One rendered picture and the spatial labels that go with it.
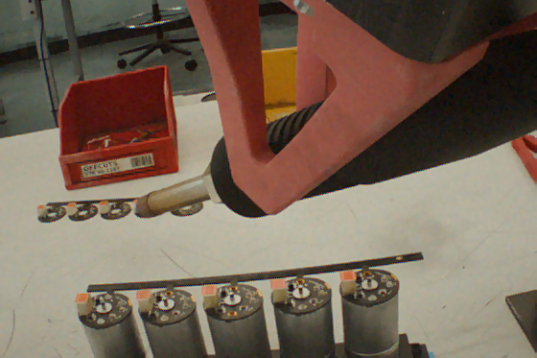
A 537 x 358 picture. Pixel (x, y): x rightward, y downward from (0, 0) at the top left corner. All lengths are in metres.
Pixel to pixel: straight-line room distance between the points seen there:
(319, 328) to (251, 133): 0.14
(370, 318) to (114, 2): 4.49
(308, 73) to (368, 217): 0.29
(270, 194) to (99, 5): 4.58
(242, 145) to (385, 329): 0.14
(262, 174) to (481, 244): 0.28
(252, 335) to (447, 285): 0.14
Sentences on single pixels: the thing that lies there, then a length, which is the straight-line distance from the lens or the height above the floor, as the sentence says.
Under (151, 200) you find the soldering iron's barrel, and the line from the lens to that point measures 0.23.
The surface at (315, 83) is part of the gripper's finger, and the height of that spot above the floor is 0.92.
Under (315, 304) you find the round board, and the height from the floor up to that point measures 0.81.
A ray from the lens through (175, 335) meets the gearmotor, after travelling 0.28.
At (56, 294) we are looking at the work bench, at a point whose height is 0.75.
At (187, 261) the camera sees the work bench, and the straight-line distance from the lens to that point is 0.43.
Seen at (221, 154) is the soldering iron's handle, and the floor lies 0.90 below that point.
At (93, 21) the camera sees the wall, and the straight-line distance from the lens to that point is 4.75.
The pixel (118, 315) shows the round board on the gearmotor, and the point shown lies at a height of 0.81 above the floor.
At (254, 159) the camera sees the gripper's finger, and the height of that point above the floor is 0.91.
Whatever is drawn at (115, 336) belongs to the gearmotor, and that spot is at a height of 0.81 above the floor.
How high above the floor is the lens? 0.97
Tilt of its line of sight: 24 degrees down
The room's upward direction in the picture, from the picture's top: 7 degrees counter-clockwise
